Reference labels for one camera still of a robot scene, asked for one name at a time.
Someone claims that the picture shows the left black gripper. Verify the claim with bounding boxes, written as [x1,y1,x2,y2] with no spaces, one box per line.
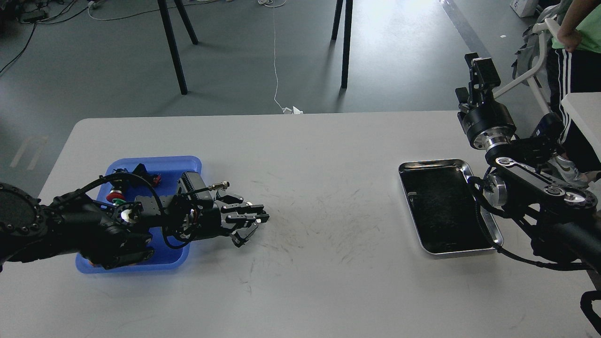
[187,191,270,247]

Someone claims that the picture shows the blue plastic tray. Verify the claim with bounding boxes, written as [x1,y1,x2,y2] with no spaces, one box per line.
[75,156,202,274]

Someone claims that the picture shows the black floor cables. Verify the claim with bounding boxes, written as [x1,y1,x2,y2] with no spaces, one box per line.
[0,0,94,73]

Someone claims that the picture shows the white side table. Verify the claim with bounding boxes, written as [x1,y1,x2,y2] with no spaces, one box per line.
[562,92,601,159]

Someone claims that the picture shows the black stand leg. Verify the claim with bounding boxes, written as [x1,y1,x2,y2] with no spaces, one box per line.
[157,0,198,95]
[331,0,354,89]

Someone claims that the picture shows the metal tray with black mat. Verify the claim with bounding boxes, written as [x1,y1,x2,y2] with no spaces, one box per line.
[398,159,504,259]

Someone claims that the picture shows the red push button switch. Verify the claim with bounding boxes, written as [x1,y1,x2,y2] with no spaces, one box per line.
[106,178,131,204]

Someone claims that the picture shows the white cable on floor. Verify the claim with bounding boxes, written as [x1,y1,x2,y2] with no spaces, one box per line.
[257,0,303,115]

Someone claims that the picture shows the black red connector part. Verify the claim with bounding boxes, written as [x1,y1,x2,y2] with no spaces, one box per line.
[131,163,162,187]

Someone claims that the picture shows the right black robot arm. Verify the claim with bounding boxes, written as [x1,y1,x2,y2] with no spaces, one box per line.
[455,52,601,273]

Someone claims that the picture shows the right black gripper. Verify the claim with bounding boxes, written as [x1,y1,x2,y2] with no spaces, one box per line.
[455,52,516,150]

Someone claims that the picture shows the black stand leg left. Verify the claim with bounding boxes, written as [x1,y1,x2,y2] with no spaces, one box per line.
[157,0,198,95]

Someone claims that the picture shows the white box on floor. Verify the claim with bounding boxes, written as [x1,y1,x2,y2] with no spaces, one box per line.
[509,0,539,18]

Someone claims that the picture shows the black stand leg right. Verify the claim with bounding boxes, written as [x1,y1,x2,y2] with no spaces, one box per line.
[331,0,354,89]

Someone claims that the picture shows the person in green shirt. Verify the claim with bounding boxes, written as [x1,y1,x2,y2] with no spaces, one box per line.
[547,0,601,181]

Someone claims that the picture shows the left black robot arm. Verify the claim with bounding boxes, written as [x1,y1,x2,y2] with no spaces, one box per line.
[0,168,269,270]

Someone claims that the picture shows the white chair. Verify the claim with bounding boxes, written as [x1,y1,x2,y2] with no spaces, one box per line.
[494,0,572,114]

